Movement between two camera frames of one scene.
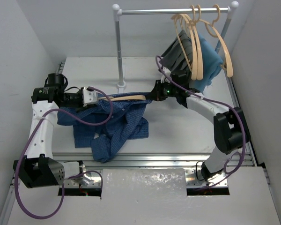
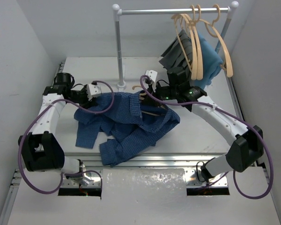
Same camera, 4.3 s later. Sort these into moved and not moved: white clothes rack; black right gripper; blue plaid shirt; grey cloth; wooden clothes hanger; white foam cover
Moved: wooden clothes hanger; blue plaid shirt
Not moved: white clothes rack; white foam cover; grey cloth; black right gripper
